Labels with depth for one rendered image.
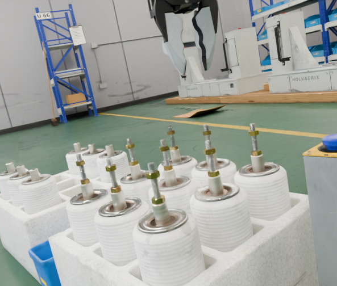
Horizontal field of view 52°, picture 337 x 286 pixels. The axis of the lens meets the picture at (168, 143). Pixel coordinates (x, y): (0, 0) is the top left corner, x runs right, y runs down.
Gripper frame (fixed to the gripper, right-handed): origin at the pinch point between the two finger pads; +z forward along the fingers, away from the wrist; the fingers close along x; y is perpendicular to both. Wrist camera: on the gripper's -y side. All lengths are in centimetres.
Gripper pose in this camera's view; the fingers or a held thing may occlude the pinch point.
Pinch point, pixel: (195, 63)
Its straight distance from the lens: 53.9
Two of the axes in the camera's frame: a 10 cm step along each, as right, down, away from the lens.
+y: -3.0, -1.3, 9.5
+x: -9.4, 2.4, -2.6
